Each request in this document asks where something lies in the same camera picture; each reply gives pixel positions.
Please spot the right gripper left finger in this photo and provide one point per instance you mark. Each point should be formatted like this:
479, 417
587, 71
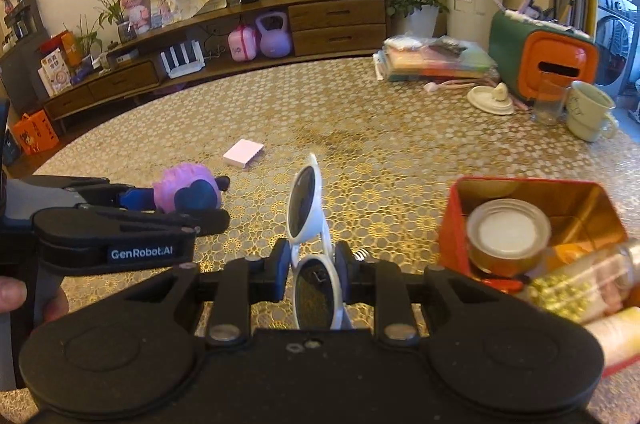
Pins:
238, 286

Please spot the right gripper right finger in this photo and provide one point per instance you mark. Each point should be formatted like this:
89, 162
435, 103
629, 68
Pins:
382, 286

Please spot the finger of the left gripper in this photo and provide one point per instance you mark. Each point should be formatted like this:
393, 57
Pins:
202, 222
118, 195

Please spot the pink purple sheep toy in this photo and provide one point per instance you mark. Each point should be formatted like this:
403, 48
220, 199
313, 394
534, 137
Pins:
189, 186

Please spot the white sunglasses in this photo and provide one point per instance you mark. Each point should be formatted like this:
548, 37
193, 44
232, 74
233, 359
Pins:
317, 296

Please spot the round tin can with lid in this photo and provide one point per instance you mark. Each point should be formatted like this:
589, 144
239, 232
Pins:
507, 237

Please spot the clear bottle of yellow pills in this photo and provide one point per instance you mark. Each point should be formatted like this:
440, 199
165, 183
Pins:
593, 286

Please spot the white yellow plastic bottle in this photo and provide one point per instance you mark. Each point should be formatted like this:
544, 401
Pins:
618, 336

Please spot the red candy wrapper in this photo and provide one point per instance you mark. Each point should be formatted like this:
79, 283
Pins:
508, 286

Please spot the person's left hand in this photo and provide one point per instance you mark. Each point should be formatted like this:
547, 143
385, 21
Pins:
13, 294

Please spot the small white card box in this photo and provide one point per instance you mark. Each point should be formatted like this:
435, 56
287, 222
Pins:
242, 153

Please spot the orange paper bag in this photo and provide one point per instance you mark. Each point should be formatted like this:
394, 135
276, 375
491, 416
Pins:
35, 133

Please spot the white wifi router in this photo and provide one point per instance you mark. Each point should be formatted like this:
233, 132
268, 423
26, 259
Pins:
182, 59

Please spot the purple kettlebell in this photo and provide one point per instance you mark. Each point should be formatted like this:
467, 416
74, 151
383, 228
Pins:
274, 43

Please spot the red metal tin box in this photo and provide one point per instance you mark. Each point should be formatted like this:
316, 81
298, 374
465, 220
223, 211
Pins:
558, 244

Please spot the white round lid with knob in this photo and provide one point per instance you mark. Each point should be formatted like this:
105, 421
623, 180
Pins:
492, 100

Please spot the stack of books and folders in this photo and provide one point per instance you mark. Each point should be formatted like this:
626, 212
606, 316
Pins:
407, 57

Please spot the wooden tv cabinet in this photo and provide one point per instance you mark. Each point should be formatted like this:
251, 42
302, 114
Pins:
318, 29

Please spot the clear drinking glass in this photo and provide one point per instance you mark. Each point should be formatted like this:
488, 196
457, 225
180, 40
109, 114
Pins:
550, 100

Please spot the cream ceramic mug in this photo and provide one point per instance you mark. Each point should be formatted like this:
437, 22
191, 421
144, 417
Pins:
590, 112

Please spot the green orange tissue box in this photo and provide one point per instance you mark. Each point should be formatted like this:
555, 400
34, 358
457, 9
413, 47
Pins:
528, 53

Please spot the washing machine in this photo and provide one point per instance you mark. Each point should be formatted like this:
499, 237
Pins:
616, 21

